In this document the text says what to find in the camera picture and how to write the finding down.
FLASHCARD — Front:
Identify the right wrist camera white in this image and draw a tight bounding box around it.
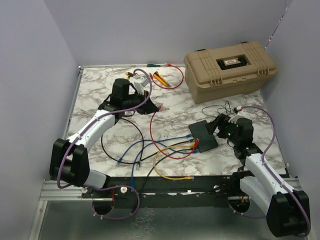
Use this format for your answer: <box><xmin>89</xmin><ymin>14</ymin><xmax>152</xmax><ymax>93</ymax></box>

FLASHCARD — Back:
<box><xmin>228</xmin><ymin>106</ymin><xmax>243</xmax><ymax>124</ymax></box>

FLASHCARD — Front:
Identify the yellow black T-handle wrench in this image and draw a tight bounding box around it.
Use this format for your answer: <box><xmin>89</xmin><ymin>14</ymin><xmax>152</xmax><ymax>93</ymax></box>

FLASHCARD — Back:
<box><xmin>125</xmin><ymin>71</ymin><xmax>135</xmax><ymax>80</ymax></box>

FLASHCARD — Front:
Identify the blue ethernet cable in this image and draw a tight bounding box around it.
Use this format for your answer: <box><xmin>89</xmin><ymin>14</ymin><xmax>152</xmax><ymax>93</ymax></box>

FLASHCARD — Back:
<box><xmin>129</xmin><ymin>136</ymin><xmax>193</xmax><ymax>195</ymax></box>

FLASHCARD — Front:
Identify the red ethernet cable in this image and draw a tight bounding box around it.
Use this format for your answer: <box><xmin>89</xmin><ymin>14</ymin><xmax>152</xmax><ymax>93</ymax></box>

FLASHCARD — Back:
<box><xmin>148</xmin><ymin>62</ymin><xmax>185</xmax><ymax>89</ymax></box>
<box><xmin>149</xmin><ymin>103</ymin><xmax>200</xmax><ymax>160</ymax></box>

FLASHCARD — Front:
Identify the green handled screwdriver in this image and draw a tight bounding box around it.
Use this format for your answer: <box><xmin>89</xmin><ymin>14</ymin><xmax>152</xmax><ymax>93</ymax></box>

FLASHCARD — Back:
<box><xmin>146</xmin><ymin>63</ymin><xmax>167</xmax><ymax>68</ymax></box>

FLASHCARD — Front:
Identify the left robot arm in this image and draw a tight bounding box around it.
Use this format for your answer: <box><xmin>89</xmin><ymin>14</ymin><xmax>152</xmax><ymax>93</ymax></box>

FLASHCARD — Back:
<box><xmin>49</xmin><ymin>75</ymin><xmax>159</xmax><ymax>198</ymax></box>

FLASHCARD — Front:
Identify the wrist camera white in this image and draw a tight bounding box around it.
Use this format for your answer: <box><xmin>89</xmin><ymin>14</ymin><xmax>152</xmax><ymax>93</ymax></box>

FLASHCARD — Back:
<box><xmin>132</xmin><ymin>75</ymin><xmax>149</xmax><ymax>95</ymax></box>
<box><xmin>228</xmin><ymin>106</ymin><xmax>243</xmax><ymax>124</ymax></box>

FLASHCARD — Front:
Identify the black power adapter with cable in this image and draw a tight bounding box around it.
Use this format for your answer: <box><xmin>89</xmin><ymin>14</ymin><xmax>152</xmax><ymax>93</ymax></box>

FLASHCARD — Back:
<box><xmin>201</xmin><ymin>101</ymin><xmax>235</xmax><ymax>117</ymax></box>

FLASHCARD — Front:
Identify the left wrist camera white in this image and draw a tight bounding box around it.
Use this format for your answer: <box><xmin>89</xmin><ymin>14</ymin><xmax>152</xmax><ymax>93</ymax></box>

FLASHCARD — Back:
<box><xmin>132</xmin><ymin>75</ymin><xmax>149</xmax><ymax>95</ymax></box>

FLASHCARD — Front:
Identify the tan plastic toolbox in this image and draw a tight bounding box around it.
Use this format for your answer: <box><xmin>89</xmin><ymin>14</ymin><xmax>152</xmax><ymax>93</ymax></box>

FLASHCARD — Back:
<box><xmin>183</xmin><ymin>41</ymin><xmax>277</xmax><ymax>104</ymax></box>

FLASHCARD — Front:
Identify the thin black cable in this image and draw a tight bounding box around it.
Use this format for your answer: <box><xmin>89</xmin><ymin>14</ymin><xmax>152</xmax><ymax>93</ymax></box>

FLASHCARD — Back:
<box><xmin>138</xmin><ymin>147</ymin><xmax>201</xmax><ymax>198</ymax></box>

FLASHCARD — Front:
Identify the black braided ethernet cable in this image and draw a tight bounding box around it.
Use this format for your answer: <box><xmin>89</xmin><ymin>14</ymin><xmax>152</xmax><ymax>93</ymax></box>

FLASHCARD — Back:
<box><xmin>100</xmin><ymin>117</ymin><xmax>195</xmax><ymax>170</ymax></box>

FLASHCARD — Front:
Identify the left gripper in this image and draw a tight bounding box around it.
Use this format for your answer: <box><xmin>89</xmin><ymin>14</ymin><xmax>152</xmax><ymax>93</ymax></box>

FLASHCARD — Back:
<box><xmin>123</xmin><ymin>89</ymin><xmax>159</xmax><ymax>115</ymax></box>

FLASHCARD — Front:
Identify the yellow ethernet cable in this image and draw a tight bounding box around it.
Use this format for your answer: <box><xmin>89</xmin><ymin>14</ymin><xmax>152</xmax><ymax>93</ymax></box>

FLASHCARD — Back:
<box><xmin>153</xmin><ymin>143</ymin><xmax>200</xmax><ymax>181</ymax></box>

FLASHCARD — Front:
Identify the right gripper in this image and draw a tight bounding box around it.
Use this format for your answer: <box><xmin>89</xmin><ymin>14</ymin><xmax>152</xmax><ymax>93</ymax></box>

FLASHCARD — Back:
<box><xmin>204</xmin><ymin>114</ymin><xmax>241</xmax><ymax>145</ymax></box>

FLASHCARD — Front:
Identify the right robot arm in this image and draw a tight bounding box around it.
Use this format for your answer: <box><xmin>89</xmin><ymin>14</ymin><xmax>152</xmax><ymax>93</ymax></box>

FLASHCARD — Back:
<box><xmin>205</xmin><ymin>114</ymin><xmax>311</xmax><ymax>238</ymax></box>

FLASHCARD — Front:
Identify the black mounting rail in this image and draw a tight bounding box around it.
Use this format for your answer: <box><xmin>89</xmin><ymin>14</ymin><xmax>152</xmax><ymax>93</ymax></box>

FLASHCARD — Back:
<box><xmin>75</xmin><ymin>171</ymin><xmax>252</xmax><ymax>211</ymax></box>

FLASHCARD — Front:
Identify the yellow black utility knife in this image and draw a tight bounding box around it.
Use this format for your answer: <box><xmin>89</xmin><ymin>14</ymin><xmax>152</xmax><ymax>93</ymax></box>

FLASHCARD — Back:
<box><xmin>153</xmin><ymin>71</ymin><xmax>170</xmax><ymax>87</ymax></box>

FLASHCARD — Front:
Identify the black network switch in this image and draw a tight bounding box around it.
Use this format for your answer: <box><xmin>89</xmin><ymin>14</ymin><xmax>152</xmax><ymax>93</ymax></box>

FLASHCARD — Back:
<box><xmin>188</xmin><ymin>120</ymin><xmax>219</xmax><ymax>153</ymax></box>

